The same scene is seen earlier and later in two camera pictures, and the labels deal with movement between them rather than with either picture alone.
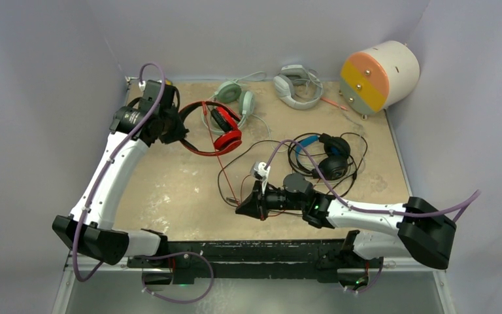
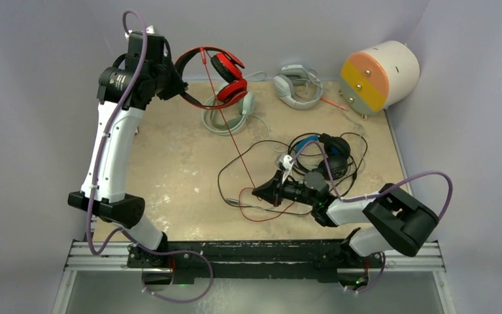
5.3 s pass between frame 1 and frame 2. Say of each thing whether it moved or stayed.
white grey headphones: stayed
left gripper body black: moved
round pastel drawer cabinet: stayed
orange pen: stayed
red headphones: moved
